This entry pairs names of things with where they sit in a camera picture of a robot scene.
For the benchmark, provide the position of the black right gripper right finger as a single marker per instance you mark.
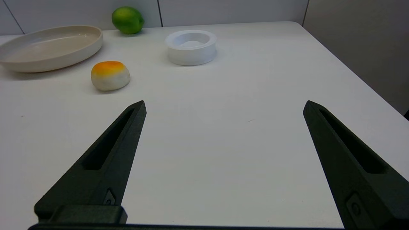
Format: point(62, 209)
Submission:
point(361, 188)

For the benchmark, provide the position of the orange topped white bun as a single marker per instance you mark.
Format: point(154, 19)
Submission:
point(110, 76)

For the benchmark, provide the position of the white round plastic container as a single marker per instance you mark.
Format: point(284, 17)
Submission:
point(191, 52)

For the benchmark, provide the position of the beige round plate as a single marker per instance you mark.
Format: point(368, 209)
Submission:
point(48, 51)

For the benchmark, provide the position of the dark object beside table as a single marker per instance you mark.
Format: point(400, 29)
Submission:
point(406, 115)

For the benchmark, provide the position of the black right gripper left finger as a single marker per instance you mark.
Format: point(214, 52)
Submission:
point(102, 182)

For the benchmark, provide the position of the green lime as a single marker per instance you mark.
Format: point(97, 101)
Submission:
point(127, 20)

